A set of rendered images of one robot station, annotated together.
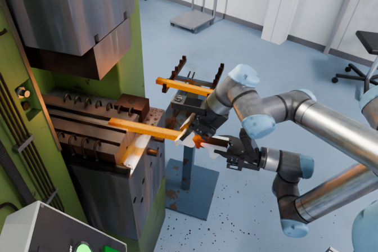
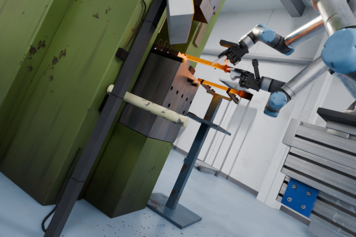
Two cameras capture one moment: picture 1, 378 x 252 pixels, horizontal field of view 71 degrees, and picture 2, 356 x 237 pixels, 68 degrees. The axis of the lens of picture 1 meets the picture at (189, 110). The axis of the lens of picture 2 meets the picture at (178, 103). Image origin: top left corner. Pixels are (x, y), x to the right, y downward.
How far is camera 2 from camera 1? 1.38 m
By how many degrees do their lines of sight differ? 45
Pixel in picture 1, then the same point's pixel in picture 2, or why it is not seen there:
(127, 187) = (176, 70)
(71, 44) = not seen: outside the picture
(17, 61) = not seen: outside the picture
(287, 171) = (276, 85)
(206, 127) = (235, 51)
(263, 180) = not seen: outside the picture
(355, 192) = (314, 65)
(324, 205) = (297, 78)
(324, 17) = not seen: hidden behind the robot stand
